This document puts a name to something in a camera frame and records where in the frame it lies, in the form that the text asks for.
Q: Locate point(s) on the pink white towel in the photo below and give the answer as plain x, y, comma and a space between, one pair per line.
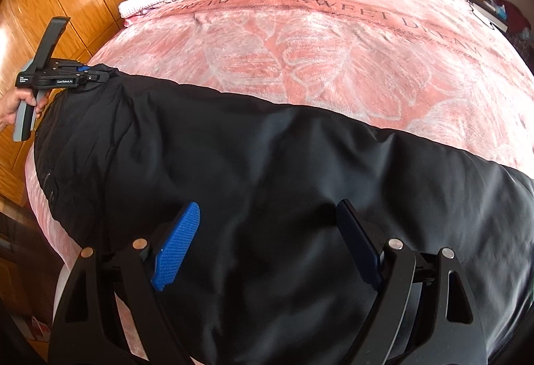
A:
142, 2

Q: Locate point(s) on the red cloth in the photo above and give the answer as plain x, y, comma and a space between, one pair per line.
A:
519, 16

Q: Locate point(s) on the person's left hand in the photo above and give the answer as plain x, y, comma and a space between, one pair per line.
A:
10, 110

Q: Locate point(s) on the red white box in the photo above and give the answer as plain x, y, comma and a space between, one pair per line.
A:
41, 329

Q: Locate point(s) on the black pants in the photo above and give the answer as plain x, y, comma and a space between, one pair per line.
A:
250, 181

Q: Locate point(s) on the pink printed blanket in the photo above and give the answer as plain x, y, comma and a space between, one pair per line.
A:
333, 56

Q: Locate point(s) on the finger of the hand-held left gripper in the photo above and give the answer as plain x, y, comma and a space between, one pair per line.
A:
81, 67
96, 78

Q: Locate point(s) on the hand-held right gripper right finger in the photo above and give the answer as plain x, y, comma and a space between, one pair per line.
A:
358, 239

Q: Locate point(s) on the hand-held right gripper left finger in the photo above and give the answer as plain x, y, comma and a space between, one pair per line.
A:
177, 244

